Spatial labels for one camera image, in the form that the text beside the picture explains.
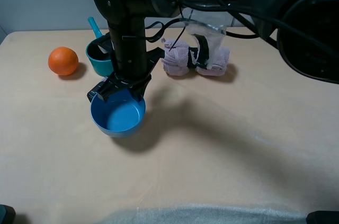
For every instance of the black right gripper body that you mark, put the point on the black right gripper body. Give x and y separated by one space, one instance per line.
130 59

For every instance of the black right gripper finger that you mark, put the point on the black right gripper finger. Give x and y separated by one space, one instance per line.
137 91
113 84

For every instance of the blue plastic bowl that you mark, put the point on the blue plastic bowl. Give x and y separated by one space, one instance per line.
120 116

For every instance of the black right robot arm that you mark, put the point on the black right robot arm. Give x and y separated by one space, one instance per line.
304 31

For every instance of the black chewing gum box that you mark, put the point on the black chewing gum box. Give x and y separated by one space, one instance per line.
93 91

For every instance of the rolled pink towel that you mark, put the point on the rolled pink towel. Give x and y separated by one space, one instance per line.
179 58

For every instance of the orange fruit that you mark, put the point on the orange fruit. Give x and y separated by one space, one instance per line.
63 61

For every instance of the grey cloth at table edge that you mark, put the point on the grey cloth at table edge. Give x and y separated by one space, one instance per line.
202 213

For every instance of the teal saucepan with handle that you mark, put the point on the teal saucepan with handle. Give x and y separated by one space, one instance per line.
100 62

